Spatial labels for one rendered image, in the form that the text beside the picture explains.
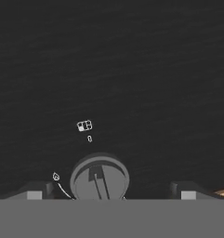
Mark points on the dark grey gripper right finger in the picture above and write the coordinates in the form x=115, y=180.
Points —
x=187, y=192

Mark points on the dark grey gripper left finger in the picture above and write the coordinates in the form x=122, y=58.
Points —
x=36, y=192

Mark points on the grey round stove knob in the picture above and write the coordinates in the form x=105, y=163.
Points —
x=99, y=178

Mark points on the black stove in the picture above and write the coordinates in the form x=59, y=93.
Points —
x=116, y=77

